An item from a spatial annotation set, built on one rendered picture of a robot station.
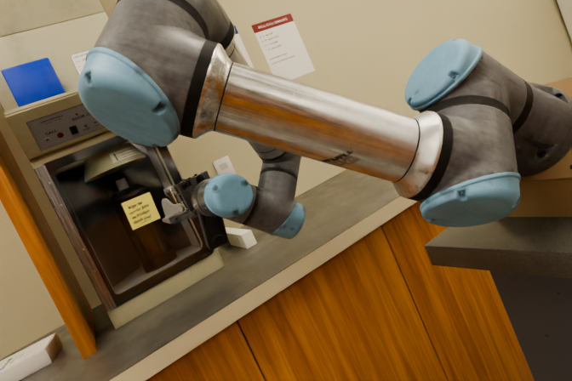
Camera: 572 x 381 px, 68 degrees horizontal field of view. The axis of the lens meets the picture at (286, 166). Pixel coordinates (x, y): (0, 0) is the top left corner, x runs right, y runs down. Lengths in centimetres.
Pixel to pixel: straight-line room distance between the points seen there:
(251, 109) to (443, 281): 96
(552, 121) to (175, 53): 53
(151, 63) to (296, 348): 78
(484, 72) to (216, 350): 75
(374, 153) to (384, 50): 175
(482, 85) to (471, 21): 214
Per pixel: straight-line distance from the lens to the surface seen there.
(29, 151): 116
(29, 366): 128
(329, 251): 104
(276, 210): 77
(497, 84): 64
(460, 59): 61
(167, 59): 47
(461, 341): 140
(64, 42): 126
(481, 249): 74
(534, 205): 78
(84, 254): 118
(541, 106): 71
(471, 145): 54
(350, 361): 116
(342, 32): 212
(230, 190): 72
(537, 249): 69
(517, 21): 309
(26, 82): 112
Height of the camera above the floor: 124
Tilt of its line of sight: 5 degrees down
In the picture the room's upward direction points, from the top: 24 degrees counter-clockwise
